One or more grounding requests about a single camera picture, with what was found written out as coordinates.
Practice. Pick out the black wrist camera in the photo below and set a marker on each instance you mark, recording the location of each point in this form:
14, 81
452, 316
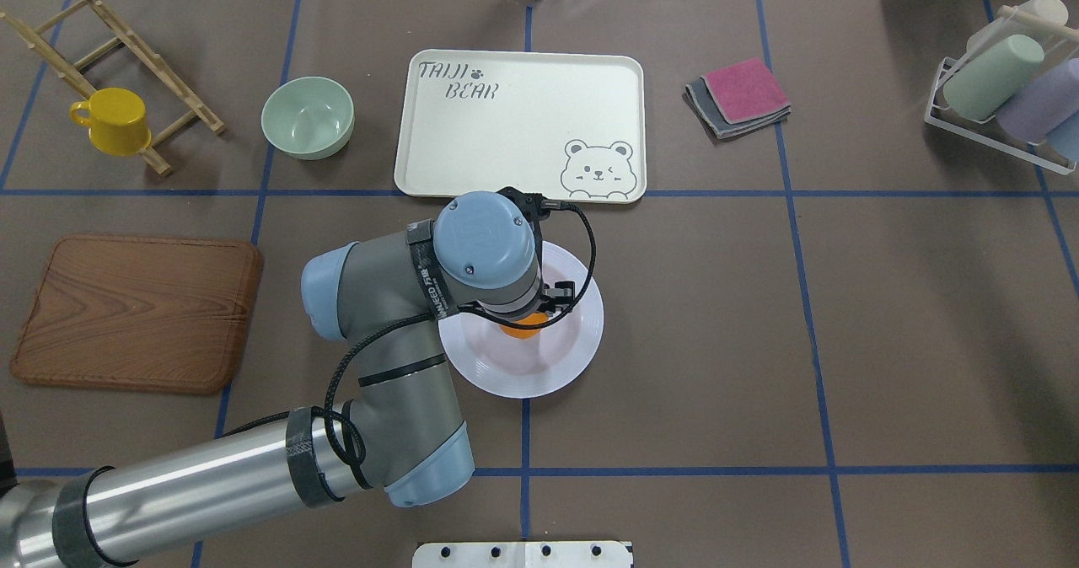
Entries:
534, 206

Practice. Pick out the white cup rack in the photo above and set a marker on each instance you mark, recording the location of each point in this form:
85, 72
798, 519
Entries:
1057, 153

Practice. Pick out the orange fruit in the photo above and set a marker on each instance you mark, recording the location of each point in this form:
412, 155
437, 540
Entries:
527, 327

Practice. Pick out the beige cup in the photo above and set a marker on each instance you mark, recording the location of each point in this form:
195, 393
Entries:
1001, 27

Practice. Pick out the yellow mug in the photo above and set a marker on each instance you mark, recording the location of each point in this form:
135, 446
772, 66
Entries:
115, 120

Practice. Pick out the wooden cutting board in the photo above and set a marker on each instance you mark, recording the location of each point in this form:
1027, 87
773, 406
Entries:
140, 313

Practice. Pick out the cream bear tray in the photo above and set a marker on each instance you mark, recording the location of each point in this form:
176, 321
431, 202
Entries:
569, 126

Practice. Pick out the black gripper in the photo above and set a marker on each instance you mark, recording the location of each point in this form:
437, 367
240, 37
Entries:
556, 299

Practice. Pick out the purple cup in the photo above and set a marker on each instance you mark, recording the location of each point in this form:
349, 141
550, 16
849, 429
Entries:
1041, 106

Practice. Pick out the green bowl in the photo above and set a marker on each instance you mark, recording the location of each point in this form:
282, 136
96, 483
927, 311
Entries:
309, 118

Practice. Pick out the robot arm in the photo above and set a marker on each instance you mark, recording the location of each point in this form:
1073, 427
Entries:
390, 418

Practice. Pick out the green cup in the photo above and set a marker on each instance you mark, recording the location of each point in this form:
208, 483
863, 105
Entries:
987, 81

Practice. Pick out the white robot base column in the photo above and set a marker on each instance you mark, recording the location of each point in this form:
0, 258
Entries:
566, 553

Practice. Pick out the pink cloth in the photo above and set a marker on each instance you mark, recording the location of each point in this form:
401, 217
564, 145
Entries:
746, 91

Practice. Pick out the wooden drying rack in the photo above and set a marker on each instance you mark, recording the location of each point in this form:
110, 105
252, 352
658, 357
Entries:
123, 36

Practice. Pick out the white round plate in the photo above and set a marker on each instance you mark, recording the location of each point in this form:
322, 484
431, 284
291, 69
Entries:
509, 364

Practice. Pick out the grey cloth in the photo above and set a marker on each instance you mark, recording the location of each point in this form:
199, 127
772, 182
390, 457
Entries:
703, 105

